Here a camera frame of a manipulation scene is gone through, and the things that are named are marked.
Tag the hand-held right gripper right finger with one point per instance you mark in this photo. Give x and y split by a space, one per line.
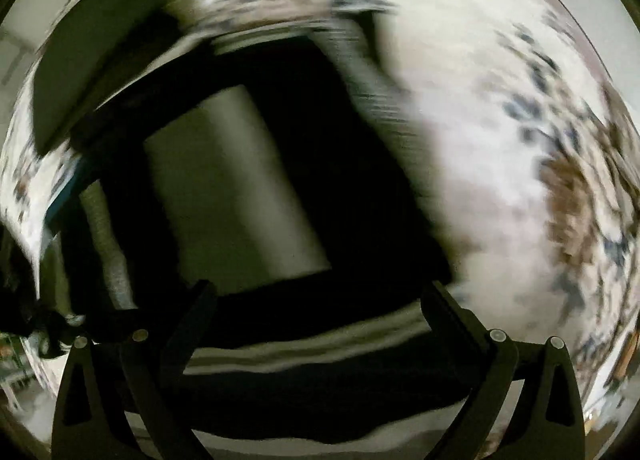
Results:
449 324

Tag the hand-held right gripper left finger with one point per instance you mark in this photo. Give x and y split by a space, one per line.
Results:
192 321

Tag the black garment with striped trim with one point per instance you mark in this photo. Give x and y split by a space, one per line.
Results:
350 164

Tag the white floral bedsheet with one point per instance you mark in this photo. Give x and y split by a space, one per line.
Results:
475 139

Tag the dark green cloth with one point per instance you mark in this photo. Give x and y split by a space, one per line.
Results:
100 49

